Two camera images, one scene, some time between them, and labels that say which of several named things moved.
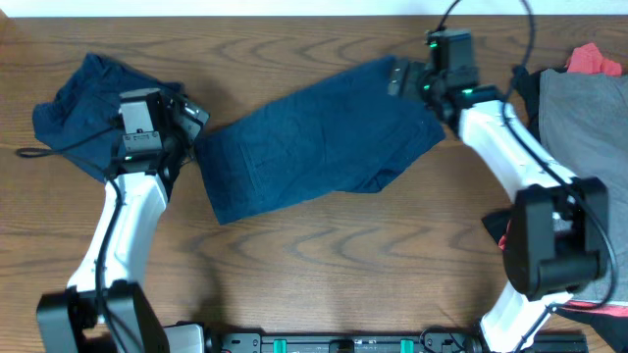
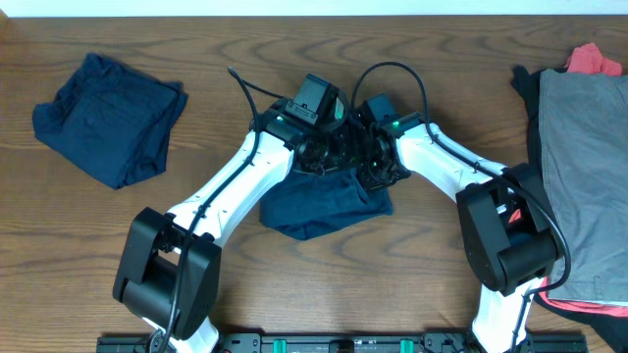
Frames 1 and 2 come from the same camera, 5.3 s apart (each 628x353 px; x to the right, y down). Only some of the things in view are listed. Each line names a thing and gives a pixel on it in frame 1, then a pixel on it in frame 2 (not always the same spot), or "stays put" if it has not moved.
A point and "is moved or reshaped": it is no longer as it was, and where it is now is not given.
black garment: (610, 331) stays put
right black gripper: (414, 71) -> (370, 183)
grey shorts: (584, 128) stays put
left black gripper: (188, 109) -> (343, 139)
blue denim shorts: (351, 132) is moved or reshaped
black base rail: (383, 342) stays put
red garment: (586, 58) stays put
